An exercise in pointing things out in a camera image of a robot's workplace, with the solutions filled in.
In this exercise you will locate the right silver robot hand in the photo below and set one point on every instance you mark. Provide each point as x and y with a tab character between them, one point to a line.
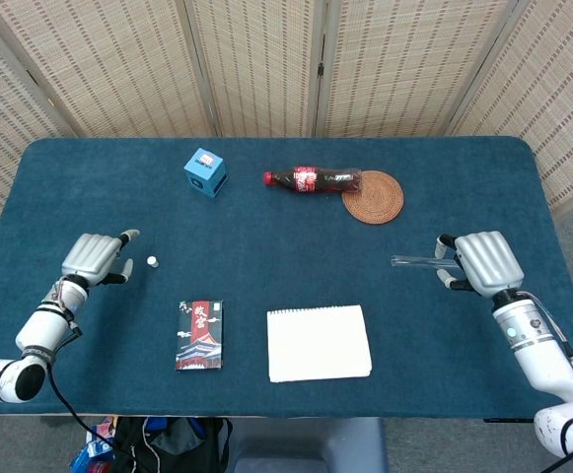
488	263

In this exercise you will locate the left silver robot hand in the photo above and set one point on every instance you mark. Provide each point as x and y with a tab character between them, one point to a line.
91	256

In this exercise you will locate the white rubber stopper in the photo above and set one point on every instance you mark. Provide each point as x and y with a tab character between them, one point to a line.
153	261

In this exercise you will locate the clear glass test tube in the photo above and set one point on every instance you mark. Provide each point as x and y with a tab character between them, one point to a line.
414	261

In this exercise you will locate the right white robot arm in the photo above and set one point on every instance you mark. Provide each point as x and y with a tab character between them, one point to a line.
537	345

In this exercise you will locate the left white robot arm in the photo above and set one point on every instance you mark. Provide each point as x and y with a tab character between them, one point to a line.
39	330

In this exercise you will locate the round woven rattan coaster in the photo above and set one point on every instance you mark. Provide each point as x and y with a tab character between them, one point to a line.
377	204

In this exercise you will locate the black red palace box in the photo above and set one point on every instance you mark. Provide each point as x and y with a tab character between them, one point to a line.
199	335

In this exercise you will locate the woven bamboo screen panel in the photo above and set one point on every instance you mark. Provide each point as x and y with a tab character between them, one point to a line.
552	98
113	64
0	148
261	64
404	64

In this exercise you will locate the light blue cardboard box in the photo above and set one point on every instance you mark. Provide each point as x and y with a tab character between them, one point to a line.
206	172

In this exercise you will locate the white spiral notebook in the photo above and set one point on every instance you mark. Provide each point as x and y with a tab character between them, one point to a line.
318	342

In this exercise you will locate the cola bottle red cap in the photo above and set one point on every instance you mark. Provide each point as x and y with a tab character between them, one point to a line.
315	181

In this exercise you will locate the blue red plastic bags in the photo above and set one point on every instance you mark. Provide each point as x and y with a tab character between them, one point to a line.
93	451

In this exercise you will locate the dark blue table cloth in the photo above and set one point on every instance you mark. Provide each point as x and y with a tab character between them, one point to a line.
286	246

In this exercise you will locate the black backpack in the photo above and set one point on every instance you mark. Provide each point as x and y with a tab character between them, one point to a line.
167	443

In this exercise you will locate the grey blue chair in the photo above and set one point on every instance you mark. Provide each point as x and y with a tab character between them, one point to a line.
310	443

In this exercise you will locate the black screen hinge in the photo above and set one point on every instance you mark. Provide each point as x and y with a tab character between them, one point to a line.
321	69

